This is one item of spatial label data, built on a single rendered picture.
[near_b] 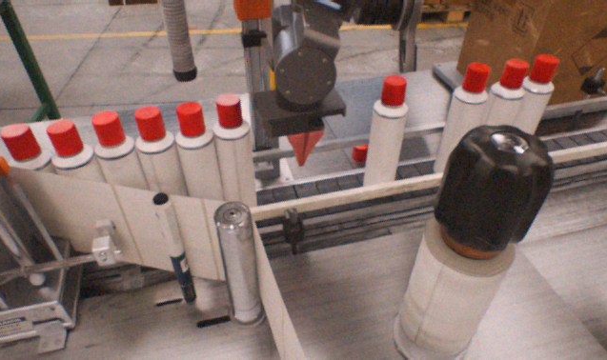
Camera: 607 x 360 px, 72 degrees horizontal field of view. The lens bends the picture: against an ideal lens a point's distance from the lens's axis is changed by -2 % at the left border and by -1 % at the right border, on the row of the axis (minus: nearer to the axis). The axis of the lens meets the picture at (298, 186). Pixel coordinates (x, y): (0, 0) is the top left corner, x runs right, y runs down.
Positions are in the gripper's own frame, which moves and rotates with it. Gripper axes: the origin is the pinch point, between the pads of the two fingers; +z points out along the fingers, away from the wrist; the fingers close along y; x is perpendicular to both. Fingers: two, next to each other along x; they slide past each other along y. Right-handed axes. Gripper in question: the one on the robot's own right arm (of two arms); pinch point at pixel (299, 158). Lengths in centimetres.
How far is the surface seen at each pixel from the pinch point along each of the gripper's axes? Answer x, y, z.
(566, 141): 9, 57, 15
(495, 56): 34, 56, 8
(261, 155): 9.2, -4.0, 5.5
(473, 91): 5.1, 28.5, -3.1
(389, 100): 4.6, 14.4, -4.1
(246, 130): 4.9, -6.3, -2.6
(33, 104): 221, -117, 100
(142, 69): 254, -51, 101
